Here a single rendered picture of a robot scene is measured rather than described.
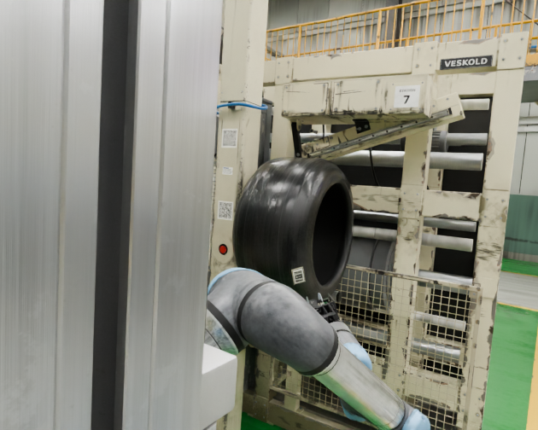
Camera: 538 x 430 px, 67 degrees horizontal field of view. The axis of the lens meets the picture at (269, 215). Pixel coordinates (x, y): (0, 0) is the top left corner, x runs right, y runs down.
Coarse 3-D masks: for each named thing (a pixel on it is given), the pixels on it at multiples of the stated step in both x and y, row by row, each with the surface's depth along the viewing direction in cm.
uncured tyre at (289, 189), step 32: (288, 160) 146; (320, 160) 144; (256, 192) 137; (288, 192) 132; (320, 192) 135; (256, 224) 134; (288, 224) 128; (320, 224) 180; (352, 224) 166; (256, 256) 135; (288, 256) 129; (320, 256) 177; (320, 288) 144
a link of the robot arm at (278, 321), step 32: (288, 288) 68; (256, 320) 64; (288, 320) 63; (320, 320) 66; (288, 352) 63; (320, 352) 64; (352, 384) 70; (384, 384) 78; (384, 416) 76; (416, 416) 79
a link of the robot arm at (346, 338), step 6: (336, 330) 96; (342, 330) 96; (342, 336) 93; (348, 336) 93; (342, 342) 91; (348, 342) 91; (354, 342) 91; (348, 348) 89; (354, 348) 88; (360, 348) 89; (354, 354) 87; (360, 354) 87; (366, 354) 89; (360, 360) 86; (366, 360) 87; (366, 366) 87
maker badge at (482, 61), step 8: (472, 56) 167; (480, 56) 166; (488, 56) 164; (440, 64) 173; (448, 64) 172; (456, 64) 170; (464, 64) 169; (472, 64) 167; (480, 64) 166; (488, 64) 164
